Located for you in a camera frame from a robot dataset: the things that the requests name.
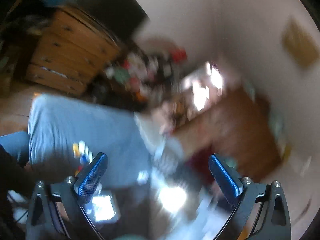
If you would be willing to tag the blue bed sheet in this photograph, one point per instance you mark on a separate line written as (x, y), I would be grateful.
(159, 195)

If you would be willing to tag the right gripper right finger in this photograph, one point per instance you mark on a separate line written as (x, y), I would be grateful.
(272, 220)

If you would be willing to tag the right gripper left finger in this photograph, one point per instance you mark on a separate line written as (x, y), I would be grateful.
(57, 211)

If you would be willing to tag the wooden dresser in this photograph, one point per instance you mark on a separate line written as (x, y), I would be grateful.
(71, 52)

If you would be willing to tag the cluttered wooden shelf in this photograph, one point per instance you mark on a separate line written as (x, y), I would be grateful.
(137, 72)

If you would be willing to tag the cardboard box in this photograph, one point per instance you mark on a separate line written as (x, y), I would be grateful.
(299, 44)

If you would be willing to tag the black television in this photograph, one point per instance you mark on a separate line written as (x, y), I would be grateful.
(121, 17)

